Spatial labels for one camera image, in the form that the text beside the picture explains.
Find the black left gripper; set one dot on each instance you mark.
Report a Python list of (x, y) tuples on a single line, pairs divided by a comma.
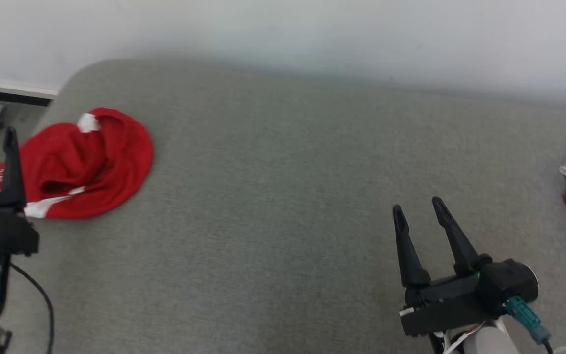
[(3, 231)]

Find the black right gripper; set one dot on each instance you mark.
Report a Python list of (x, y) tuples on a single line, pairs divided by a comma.
[(445, 305)]

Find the red Bulls 23 shorts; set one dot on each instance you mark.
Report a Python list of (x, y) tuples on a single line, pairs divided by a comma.
[(91, 162)]

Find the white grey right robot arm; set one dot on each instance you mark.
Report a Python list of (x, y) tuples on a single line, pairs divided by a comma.
[(489, 341)]

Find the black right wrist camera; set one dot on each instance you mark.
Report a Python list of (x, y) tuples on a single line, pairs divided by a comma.
[(509, 280)]

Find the white wall baseboard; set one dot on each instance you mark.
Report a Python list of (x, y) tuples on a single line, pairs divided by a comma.
[(8, 91)]

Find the teal right camera connector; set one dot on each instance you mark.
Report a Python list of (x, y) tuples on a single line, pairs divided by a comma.
[(523, 312)]

